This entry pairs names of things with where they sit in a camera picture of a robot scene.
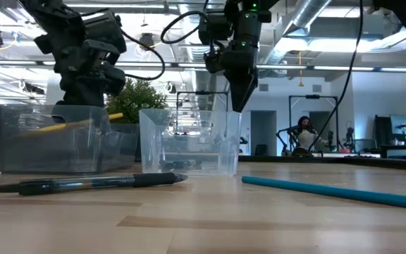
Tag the dark plant pot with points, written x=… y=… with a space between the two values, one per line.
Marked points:
x=127 y=141

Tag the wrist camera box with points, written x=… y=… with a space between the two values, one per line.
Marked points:
x=106 y=31
x=214 y=26

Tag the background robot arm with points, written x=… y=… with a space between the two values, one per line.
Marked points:
x=285 y=139

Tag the silver spiral ceiling duct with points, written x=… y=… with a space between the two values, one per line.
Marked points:
x=203 y=53

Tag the black table edge rail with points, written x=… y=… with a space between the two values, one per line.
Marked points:
x=330 y=162

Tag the person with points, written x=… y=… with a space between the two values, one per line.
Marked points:
x=307 y=135

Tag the smoky grey plastic bin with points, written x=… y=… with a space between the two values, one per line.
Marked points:
x=48 y=151

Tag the yellow hanging pendant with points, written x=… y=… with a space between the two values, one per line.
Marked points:
x=300 y=70

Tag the black background station frame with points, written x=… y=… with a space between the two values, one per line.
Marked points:
x=203 y=92
x=312 y=96

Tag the long ceiling light bar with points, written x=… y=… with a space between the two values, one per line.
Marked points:
x=344 y=68

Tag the matte black pen silver print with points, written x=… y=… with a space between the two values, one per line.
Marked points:
x=182 y=164

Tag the green potted plant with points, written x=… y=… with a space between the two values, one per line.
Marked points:
x=136 y=100

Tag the clear plastic bin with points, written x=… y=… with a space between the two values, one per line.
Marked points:
x=192 y=141

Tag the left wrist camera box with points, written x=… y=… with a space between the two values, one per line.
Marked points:
x=106 y=31

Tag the teal pencil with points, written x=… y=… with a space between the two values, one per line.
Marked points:
x=330 y=192

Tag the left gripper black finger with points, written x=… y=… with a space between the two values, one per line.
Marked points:
x=83 y=97

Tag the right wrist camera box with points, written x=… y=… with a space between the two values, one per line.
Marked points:
x=214 y=26

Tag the yellow pencil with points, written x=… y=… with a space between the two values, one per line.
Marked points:
x=69 y=125

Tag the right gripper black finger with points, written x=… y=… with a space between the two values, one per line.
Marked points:
x=241 y=88

